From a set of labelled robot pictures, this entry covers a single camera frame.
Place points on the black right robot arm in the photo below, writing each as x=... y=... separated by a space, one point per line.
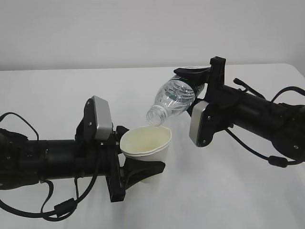
x=281 y=124

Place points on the clear green-label water bottle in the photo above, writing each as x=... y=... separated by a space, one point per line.
x=172 y=99

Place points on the white paper cup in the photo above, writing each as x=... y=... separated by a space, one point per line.
x=146 y=143

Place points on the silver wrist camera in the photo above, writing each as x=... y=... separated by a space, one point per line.
x=103 y=118
x=196 y=121

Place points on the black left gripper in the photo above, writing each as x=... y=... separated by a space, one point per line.
x=101 y=159

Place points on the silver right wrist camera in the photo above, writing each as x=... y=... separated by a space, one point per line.
x=196 y=121

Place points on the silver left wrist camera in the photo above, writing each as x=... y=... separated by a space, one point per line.
x=103 y=118

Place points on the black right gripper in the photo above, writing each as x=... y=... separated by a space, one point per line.
x=221 y=98

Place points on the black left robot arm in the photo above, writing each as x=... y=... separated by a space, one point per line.
x=25 y=162

